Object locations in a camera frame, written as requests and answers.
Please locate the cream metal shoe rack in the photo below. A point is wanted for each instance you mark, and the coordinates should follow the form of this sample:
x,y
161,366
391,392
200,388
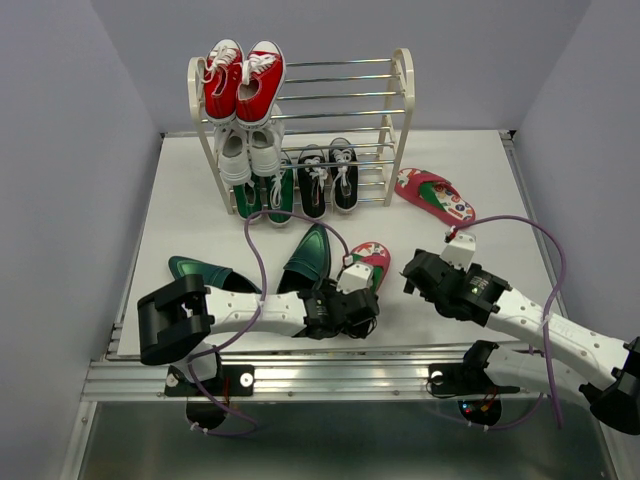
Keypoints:
x,y
369,102

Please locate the aluminium mounting rail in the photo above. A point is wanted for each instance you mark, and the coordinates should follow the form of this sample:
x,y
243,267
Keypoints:
x,y
378,375

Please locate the left white sneaker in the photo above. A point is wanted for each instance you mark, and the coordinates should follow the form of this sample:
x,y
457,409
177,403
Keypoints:
x,y
231,153

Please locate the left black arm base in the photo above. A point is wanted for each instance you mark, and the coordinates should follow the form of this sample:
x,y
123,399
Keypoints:
x,y
209,409

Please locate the pink patterned flip-flop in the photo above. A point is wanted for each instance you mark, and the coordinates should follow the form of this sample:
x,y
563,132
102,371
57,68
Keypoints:
x,y
375,255
435,195

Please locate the red canvas sneaker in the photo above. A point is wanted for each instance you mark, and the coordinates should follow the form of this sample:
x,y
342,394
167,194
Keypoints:
x,y
222,71
263,74

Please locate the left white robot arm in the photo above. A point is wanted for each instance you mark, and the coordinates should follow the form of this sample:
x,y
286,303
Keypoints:
x,y
175,320

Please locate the black canvas sneaker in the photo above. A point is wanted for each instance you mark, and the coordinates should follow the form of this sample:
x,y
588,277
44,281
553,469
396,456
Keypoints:
x,y
345,175
312,177

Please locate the green leather loafer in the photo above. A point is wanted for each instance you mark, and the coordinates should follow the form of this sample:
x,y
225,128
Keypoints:
x,y
190,273
309,264

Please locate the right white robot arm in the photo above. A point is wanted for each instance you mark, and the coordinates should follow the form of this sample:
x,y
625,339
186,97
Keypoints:
x,y
575,364

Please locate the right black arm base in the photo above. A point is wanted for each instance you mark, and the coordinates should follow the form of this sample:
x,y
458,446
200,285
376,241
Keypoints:
x,y
478,397

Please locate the white sneaker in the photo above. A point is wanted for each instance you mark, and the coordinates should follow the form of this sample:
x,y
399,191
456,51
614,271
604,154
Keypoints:
x,y
231,153
264,145

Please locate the right green leather loafer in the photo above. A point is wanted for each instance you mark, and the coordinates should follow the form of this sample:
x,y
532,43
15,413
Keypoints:
x,y
309,264

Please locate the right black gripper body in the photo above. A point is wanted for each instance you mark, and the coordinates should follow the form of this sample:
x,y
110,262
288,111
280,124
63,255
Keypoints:
x,y
461,271

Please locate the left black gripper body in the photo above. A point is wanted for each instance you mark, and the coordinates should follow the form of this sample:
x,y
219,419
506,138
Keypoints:
x,y
357,329

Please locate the left green canvas sneaker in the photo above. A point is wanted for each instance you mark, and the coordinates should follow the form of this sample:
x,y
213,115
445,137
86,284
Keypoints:
x,y
248,198

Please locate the right red canvas sneaker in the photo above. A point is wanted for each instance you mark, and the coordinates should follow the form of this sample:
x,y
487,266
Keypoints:
x,y
263,74

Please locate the left red canvas sneaker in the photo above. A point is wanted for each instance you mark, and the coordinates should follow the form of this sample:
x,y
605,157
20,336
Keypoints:
x,y
222,71

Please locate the green canvas sneaker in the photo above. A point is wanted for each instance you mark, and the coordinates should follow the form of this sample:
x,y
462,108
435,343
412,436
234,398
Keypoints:
x,y
248,198
280,192

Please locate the left green leather loafer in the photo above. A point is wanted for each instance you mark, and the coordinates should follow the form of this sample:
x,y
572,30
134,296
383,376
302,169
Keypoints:
x,y
190,273

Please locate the right white sneaker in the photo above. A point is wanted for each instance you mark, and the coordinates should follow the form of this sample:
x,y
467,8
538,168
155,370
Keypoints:
x,y
264,145

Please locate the right green canvas sneaker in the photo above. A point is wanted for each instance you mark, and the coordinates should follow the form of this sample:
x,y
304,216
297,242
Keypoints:
x,y
280,192

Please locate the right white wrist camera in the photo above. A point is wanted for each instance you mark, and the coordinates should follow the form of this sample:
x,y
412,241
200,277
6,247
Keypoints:
x,y
459,250

